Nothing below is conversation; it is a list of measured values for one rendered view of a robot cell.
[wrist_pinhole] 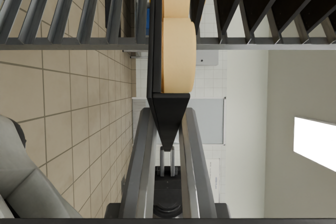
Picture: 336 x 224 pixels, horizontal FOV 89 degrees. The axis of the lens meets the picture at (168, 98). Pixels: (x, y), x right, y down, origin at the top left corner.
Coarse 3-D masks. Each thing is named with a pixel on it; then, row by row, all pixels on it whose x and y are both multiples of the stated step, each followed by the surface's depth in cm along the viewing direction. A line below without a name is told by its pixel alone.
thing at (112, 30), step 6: (114, 0) 62; (120, 0) 62; (114, 6) 61; (120, 6) 61; (114, 12) 60; (120, 12) 60; (108, 18) 56; (114, 18) 59; (108, 24) 55; (114, 24) 58; (108, 30) 55; (114, 30) 57; (108, 36) 55; (114, 36) 56; (108, 42) 55; (114, 42) 55
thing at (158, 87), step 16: (160, 0) 7; (160, 16) 7; (160, 32) 7; (160, 48) 6; (160, 64) 6; (160, 80) 6; (160, 96) 6; (176, 96) 6; (160, 112) 8; (176, 112) 8; (160, 128) 11; (176, 128) 11
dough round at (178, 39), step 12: (168, 24) 10; (180, 24) 10; (192, 24) 10; (168, 36) 9; (180, 36) 9; (192, 36) 9; (168, 48) 9; (180, 48) 9; (192, 48) 9; (168, 60) 9; (180, 60) 9; (192, 60) 9; (168, 72) 9; (180, 72) 9; (192, 72) 10; (168, 84) 10; (180, 84) 10; (192, 84) 10
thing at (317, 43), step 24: (0, 48) 57; (24, 48) 57; (48, 48) 57; (72, 48) 57; (96, 48) 57; (120, 48) 58; (144, 48) 58; (216, 48) 58; (240, 48) 58; (264, 48) 58; (288, 48) 58; (312, 48) 58
